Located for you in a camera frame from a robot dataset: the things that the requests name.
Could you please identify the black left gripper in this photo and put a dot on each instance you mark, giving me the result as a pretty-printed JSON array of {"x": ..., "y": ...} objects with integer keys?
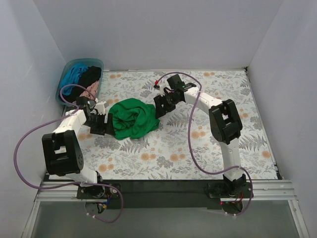
[{"x": 99, "y": 123}]

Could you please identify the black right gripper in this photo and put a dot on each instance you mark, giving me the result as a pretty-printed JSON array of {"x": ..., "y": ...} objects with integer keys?
[{"x": 162, "y": 104}]

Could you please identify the green t shirt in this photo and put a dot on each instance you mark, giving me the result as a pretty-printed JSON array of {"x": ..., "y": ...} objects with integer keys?
[{"x": 133, "y": 119}]

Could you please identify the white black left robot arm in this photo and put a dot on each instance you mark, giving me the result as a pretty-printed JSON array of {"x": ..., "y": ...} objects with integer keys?
[{"x": 62, "y": 152}]

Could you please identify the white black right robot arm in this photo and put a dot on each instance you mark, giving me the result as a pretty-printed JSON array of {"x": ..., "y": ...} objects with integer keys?
[{"x": 225, "y": 124}]

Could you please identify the floral patterned table mat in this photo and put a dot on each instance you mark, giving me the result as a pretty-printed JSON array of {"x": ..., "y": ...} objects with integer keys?
[{"x": 183, "y": 146}]

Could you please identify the pink t shirt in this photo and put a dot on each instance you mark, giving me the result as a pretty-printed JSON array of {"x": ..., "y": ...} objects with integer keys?
[{"x": 92, "y": 91}]

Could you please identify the black t shirt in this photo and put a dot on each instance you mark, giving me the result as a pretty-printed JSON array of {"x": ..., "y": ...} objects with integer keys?
[{"x": 72, "y": 91}]

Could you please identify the blue t shirt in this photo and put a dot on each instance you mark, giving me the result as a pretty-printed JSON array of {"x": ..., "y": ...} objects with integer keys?
[{"x": 73, "y": 75}]

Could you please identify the teal plastic laundry bin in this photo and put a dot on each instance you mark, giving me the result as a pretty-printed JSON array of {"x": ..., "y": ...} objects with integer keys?
[{"x": 89, "y": 62}]

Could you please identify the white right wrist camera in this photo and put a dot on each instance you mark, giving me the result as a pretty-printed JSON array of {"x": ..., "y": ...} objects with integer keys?
[{"x": 160, "y": 86}]

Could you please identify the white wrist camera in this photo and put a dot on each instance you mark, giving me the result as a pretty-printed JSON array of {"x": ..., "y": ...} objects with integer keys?
[
  {"x": 160, "y": 86},
  {"x": 100, "y": 108}
]

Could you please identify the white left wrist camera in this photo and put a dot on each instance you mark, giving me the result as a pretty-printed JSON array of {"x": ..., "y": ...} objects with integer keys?
[{"x": 100, "y": 108}]

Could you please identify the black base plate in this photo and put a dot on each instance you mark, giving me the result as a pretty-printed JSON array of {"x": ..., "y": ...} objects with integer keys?
[{"x": 146, "y": 201}]

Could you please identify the aluminium mounting rail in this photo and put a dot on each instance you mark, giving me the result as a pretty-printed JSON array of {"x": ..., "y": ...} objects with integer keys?
[{"x": 261, "y": 190}]

